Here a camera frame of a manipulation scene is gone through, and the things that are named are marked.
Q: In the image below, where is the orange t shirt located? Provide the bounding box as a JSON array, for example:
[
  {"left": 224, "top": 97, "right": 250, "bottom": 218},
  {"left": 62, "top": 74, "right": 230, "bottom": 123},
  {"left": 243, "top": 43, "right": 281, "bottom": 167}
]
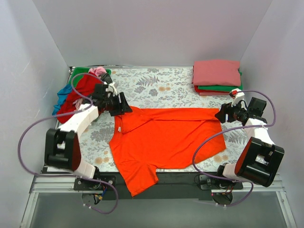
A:
[{"left": 109, "top": 107, "right": 226, "bottom": 197}]

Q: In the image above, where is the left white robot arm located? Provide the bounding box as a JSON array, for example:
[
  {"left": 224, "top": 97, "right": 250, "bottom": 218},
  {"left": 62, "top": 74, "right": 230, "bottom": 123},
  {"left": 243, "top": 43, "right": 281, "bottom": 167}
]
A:
[{"left": 44, "top": 83, "right": 132, "bottom": 190}]

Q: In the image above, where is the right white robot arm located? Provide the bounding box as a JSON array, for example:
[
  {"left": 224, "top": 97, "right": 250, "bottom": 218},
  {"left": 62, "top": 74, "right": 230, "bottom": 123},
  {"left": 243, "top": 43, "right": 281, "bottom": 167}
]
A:
[{"left": 215, "top": 97, "right": 285, "bottom": 189}]

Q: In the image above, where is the floral table cloth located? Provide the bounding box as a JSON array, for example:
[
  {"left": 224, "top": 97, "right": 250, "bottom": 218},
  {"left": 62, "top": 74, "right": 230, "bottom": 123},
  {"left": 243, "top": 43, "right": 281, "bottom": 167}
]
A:
[{"left": 80, "top": 67, "right": 247, "bottom": 172}]

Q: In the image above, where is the folded light pink t shirt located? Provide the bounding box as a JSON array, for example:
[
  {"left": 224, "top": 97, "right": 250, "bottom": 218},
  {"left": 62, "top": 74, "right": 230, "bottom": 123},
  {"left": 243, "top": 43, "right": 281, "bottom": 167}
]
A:
[{"left": 199, "top": 92, "right": 229, "bottom": 96}]

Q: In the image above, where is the grey crumpled t shirt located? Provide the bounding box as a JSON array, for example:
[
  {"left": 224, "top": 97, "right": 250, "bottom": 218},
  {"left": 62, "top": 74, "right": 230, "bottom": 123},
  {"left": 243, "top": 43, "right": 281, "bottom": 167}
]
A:
[{"left": 99, "top": 72, "right": 113, "bottom": 85}]

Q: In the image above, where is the red crumpled t shirt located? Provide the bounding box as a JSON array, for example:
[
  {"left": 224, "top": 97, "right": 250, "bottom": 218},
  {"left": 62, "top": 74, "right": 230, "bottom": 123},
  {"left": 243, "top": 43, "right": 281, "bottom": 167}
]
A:
[{"left": 56, "top": 72, "right": 102, "bottom": 115}]

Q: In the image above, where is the pink crumpled t shirt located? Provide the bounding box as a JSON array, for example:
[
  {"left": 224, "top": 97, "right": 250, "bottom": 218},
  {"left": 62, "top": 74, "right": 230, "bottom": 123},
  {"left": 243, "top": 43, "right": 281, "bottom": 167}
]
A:
[{"left": 88, "top": 66, "right": 107, "bottom": 78}]

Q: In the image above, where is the green plastic bin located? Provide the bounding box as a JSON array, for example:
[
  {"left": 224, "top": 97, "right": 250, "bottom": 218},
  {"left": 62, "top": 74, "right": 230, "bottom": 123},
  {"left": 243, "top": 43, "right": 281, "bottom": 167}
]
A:
[{"left": 67, "top": 67, "right": 112, "bottom": 122}]

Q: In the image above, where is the blue crumpled t shirt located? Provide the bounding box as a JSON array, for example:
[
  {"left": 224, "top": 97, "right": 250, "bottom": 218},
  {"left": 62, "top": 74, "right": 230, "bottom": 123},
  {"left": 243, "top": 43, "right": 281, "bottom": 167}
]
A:
[{"left": 52, "top": 84, "right": 72, "bottom": 115}]

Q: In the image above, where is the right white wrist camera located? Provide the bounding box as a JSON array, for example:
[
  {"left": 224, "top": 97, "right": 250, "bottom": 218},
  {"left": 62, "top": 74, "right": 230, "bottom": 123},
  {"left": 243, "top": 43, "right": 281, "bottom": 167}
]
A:
[{"left": 229, "top": 88, "right": 245, "bottom": 107}]

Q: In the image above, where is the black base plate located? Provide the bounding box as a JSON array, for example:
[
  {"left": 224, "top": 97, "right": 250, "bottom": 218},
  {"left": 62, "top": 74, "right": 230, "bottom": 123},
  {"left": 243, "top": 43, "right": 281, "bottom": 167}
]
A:
[{"left": 73, "top": 171, "right": 243, "bottom": 200}]

